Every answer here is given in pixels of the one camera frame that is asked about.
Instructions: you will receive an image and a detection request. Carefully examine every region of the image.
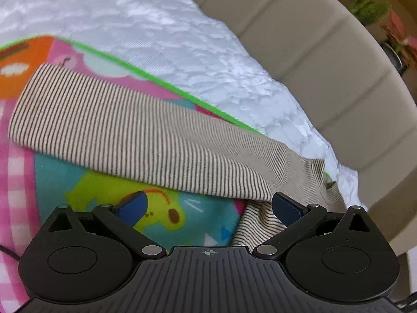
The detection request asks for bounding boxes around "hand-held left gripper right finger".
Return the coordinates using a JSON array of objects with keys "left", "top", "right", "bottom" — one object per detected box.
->
[{"left": 253, "top": 192, "right": 373, "bottom": 260}]

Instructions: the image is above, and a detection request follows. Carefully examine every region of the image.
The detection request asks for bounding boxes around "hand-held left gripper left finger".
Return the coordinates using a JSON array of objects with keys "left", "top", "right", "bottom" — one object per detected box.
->
[{"left": 47, "top": 191, "right": 167, "bottom": 260}]

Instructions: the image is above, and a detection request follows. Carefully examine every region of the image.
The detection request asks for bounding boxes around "beige striped garment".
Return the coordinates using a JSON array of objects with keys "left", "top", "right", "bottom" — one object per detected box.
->
[{"left": 8, "top": 63, "right": 343, "bottom": 247}]

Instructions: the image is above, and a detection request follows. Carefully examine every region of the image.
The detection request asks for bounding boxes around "colourful cartoon play mat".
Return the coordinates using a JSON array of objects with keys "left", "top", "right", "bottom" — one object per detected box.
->
[{"left": 0, "top": 34, "right": 338, "bottom": 313}]

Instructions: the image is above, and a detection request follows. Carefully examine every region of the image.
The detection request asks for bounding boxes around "beige padded headboard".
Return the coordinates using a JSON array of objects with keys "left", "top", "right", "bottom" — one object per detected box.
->
[{"left": 173, "top": 0, "right": 417, "bottom": 263}]

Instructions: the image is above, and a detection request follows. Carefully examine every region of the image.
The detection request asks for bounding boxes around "white quilted bedspread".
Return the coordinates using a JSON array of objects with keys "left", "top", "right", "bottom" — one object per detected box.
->
[{"left": 0, "top": 0, "right": 369, "bottom": 212}]

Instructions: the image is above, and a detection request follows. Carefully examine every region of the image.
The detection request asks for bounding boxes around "black cable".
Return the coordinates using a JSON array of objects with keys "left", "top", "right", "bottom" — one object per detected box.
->
[{"left": 0, "top": 245, "right": 21, "bottom": 262}]

